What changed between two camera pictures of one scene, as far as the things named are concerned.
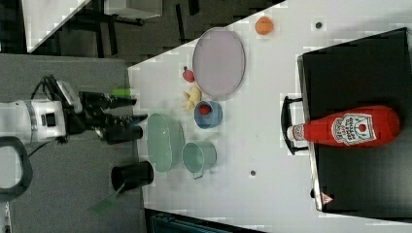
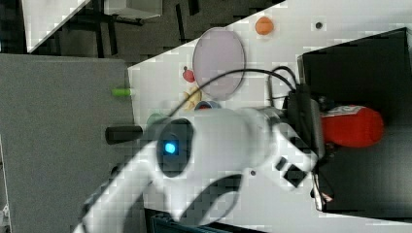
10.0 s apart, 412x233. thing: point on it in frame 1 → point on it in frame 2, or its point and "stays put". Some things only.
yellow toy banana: (194, 96) stays put
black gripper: (91, 116) → (317, 127)
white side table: (43, 18) stays put
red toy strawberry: (188, 75) stays put
